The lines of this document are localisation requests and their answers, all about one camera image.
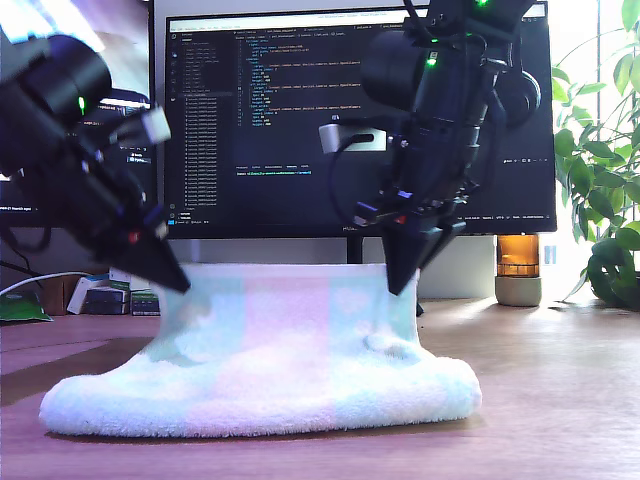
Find pastel striped tea towel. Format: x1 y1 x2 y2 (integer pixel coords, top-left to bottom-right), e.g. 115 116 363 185
38 262 484 440

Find green and white box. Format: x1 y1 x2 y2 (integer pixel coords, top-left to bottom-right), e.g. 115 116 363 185
130 289 165 317

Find small dark box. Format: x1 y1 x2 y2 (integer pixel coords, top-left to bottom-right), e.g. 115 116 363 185
84 288 127 315

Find amber glass lamp grey base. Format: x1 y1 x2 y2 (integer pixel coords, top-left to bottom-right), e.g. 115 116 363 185
494 233 544 307

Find white box with blue edge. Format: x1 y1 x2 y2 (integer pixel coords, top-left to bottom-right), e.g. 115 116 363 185
67 277 111 315

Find brown cardboard box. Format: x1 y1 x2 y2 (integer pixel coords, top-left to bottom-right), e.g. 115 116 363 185
39 274 84 317

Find black Huawei monitor on stand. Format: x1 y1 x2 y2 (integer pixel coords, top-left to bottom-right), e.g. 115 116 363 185
162 3 559 265

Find green foil packet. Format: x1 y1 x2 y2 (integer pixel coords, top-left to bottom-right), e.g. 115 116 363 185
0 294 54 324

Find green leafy houseplant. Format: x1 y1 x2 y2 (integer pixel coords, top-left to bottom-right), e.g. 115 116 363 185
549 0 640 314

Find black over-ear headphones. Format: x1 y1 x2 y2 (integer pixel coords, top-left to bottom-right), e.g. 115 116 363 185
492 64 542 132

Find black monitor with terminal windows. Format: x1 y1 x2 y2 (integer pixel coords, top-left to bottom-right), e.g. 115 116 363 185
0 0 159 229

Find white cable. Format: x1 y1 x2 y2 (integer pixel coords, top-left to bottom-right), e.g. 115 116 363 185
0 272 91 300

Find dark camera cable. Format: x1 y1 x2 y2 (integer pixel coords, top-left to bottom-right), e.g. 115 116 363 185
327 130 396 226

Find arm white camera box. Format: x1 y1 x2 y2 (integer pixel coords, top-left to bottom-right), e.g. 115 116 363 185
318 113 389 154
107 107 172 147

